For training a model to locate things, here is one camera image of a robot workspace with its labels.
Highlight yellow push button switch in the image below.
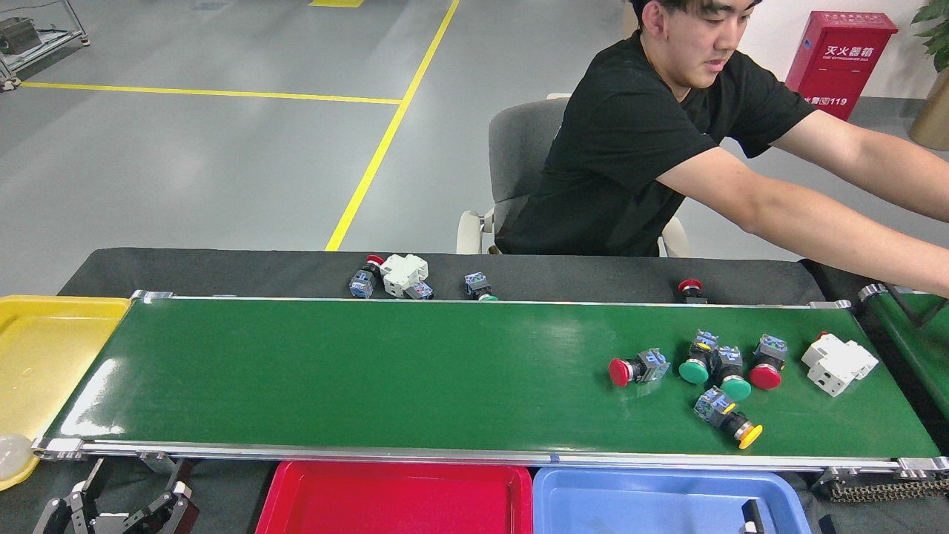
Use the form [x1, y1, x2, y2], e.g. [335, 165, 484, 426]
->
[693, 386, 764, 450]

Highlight green push button switch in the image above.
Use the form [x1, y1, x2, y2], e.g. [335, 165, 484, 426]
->
[464, 271, 499, 303]
[678, 330, 719, 385]
[714, 346, 753, 402]

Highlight white circuit breaker red lever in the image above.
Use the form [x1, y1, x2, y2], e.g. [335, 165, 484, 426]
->
[801, 331, 880, 398]

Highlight blue plastic tray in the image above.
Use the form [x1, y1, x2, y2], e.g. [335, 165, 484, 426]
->
[532, 467, 813, 534]

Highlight yellow plastic tray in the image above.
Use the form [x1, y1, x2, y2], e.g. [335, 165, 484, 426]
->
[0, 295, 133, 492]

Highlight red plastic tray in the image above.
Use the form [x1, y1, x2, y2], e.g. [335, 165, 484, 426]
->
[255, 460, 533, 534]

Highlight green conveyor belt short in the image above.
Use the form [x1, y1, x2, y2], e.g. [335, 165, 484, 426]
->
[859, 283, 949, 423]

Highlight green conveyor belt long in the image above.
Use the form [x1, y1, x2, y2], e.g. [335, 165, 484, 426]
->
[31, 290, 949, 483]

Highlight white light bulb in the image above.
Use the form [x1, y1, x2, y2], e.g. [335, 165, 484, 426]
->
[0, 434, 34, 481]

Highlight black metal guide bar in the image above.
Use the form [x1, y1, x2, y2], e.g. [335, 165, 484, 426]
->
[882, 286, 949, 329]

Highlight person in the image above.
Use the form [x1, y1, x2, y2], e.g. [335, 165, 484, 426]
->
[493, 0, 949, 297]

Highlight grey office chair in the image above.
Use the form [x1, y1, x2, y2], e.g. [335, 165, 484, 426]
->
[456, 93, 692, 258]

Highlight potted plant gold pot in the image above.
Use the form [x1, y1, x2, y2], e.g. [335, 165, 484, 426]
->
[908, 0, 949, 151]

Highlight red fire extinguisher box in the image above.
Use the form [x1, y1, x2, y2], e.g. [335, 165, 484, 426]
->
[784, 10, 898, 122]

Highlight dark equipment box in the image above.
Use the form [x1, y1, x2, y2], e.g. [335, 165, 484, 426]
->
[0, 16, 42, 54]

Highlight conveyor drive chain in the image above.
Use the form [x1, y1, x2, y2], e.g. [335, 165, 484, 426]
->
[829, 478, 949, 504]

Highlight metal frame rack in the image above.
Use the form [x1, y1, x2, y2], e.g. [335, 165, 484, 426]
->
[0, 0, 91, 92]

